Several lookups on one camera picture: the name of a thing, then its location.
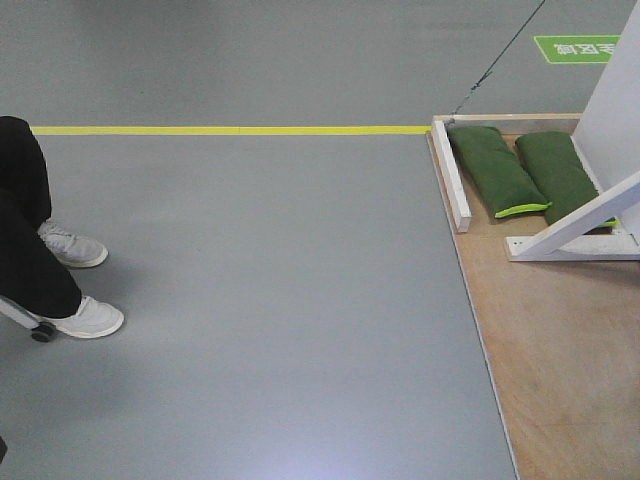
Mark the left green sandbag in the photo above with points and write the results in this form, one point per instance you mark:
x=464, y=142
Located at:
x=504, y=185

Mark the green sandbag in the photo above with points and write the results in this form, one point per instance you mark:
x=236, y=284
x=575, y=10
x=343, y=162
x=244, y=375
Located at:
x=504, y=185
x=551, y=160

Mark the front white sneaker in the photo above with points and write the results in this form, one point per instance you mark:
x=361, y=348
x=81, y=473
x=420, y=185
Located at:
x=92, y=320

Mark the white sneaker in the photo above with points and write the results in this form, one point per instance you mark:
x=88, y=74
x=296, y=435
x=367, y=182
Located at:
x=92, y=320
x=72, y=250

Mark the rear white sneaker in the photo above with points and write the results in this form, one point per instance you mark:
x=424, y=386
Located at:
x=72, y=250

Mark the right green sandbag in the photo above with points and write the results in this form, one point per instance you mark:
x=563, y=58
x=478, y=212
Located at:
x=551, y=160

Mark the wooden plywood platform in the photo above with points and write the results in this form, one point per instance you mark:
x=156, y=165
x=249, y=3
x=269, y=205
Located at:
x=560, y=338

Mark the person black trouser legs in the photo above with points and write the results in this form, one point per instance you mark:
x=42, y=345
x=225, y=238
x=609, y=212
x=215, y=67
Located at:
x=31, y=276

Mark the grey office chair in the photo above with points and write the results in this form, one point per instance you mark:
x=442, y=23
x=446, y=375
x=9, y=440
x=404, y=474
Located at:
x=41, y=331

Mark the green floor sign sticker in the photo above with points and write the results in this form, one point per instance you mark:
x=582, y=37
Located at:
x=576, y=49

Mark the black robot part at edge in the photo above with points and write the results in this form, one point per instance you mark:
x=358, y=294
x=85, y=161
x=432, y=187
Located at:
x=3, y=449

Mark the white wooden edge rail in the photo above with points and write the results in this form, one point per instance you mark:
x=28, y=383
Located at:
x=453, y=185

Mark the white wooden door frame brace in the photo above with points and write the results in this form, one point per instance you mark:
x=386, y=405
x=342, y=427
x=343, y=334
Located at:
x=607, y=136

